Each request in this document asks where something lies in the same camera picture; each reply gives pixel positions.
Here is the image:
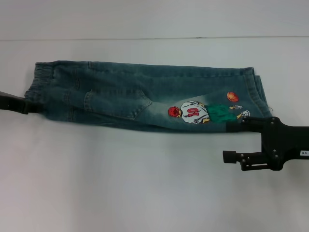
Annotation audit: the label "blue denim shorts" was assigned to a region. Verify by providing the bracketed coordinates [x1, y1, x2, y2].
[24, 60, 275, 133]

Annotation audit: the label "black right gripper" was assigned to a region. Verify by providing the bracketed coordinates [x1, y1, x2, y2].
[222, 116, 309, 173]

